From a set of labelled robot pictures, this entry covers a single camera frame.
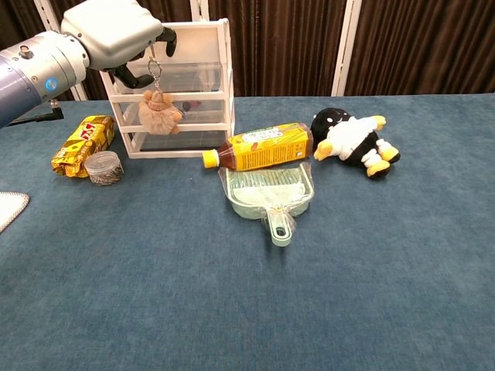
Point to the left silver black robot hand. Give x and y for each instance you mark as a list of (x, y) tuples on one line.
[(112, 33)]

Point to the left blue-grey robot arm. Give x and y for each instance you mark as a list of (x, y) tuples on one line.
[(35, 73)]

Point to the white plastic drawer organizer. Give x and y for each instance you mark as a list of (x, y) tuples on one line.
[(201, 116)]

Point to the yellow snack package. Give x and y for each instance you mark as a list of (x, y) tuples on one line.
[(83, 145)]

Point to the dark brown pleated curtain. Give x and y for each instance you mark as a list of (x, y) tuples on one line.
[(290, 46)]

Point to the yellow label tea bottle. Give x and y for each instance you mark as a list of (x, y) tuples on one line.
[(267, 148)]

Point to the white cloth with stitched edge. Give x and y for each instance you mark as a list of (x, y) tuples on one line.
[(9, 208)]

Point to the pale green wrapped dustpan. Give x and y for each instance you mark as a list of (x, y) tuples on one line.
[(267, 191)]

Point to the black white penguin plush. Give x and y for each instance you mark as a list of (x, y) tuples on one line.
[(352, 139)]

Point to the blue felt table cover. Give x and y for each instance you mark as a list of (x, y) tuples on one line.
[(270, 301)]

